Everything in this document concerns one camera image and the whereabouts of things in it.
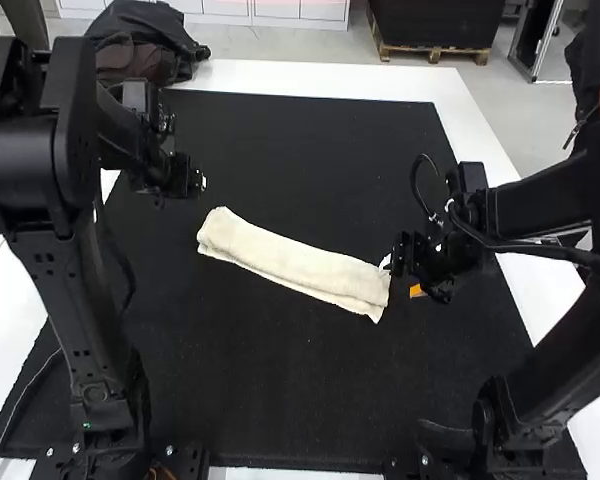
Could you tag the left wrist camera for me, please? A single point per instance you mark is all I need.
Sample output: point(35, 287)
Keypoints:
point(135, 96)

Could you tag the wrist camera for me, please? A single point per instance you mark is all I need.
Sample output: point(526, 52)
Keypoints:
point(472, 176)
point(135, 96)

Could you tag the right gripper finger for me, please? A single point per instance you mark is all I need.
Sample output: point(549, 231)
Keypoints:
point(416, 291)
point(388, 261)

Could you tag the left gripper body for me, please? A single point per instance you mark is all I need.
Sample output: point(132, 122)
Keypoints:
point(170, 175)

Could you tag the dark jacket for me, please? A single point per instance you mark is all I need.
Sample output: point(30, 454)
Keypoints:
point(150, 25)

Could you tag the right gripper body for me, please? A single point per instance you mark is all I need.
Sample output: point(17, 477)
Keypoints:
point(440, 255)

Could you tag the grey cupboard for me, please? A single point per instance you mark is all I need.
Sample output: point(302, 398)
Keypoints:
point(280, 10)

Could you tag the metal frame cart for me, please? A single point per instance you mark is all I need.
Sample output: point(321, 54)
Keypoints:
point(532, 40)

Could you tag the person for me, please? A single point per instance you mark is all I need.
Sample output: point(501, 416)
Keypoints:
point(592, 50)

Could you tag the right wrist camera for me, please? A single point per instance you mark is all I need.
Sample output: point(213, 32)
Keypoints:
point(472, 176)

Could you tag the wooden pallet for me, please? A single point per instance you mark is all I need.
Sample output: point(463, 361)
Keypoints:
point(430, 52)

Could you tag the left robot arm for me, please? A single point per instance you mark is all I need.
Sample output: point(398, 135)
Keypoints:
point(70, 200)

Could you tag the pale towel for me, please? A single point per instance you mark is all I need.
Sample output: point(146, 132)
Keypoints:
point(290, 265)

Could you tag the black mat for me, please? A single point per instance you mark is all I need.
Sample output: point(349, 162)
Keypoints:
point(290, 165)

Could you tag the black crate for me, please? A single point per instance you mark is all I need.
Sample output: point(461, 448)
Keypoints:
point(430, 20)

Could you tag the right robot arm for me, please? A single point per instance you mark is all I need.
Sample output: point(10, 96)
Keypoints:
point(555, 200)

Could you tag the person's legs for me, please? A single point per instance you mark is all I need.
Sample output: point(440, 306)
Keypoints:
point(30, 20)

